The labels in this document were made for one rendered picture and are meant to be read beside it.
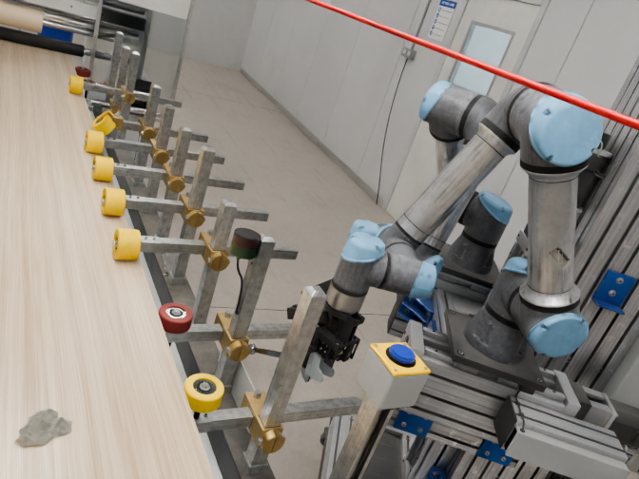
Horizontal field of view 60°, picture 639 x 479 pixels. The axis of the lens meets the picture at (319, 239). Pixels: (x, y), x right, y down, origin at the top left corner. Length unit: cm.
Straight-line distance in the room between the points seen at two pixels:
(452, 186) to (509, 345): 42
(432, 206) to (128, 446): 72
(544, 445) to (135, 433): 86
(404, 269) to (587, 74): 312
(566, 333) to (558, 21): 336
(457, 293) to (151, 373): 104
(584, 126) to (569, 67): 314
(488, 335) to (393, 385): 58
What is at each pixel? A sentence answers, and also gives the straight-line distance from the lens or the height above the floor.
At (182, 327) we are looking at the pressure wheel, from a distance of 132.
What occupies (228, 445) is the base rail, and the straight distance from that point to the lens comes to 135.
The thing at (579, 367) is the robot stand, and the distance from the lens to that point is 167.
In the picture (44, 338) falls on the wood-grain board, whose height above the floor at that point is 90.
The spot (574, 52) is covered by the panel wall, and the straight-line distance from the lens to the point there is 418.
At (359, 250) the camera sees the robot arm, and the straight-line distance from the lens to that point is 104.
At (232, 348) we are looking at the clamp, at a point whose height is 86.
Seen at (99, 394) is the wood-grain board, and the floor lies 90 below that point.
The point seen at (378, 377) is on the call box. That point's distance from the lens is 84.
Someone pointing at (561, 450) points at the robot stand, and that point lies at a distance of 140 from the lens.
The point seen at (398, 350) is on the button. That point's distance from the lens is 84.
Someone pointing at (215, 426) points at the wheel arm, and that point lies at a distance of 123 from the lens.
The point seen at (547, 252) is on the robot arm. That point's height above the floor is 136.
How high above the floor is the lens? 166
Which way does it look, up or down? 23 degrees down
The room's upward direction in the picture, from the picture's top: 19 degrees clockwise
